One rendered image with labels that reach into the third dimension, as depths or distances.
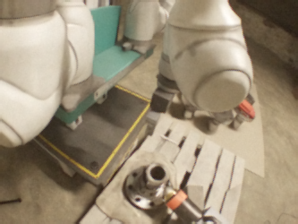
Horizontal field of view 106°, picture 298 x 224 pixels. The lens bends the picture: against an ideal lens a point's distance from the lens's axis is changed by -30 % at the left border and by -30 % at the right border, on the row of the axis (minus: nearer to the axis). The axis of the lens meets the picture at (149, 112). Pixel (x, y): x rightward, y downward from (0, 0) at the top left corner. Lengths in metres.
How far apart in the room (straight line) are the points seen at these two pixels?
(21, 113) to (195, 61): 0.22
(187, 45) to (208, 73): 0.05
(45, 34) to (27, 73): 0.05
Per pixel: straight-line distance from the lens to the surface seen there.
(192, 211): 0.76
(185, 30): 0.20
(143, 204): 0.89
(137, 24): 0.78
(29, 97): 0.23
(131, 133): 0.92
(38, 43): 0.22
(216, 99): 0.19
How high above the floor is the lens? 1.05
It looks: 44 degrees down
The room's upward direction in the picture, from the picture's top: 16 degrees clockwise
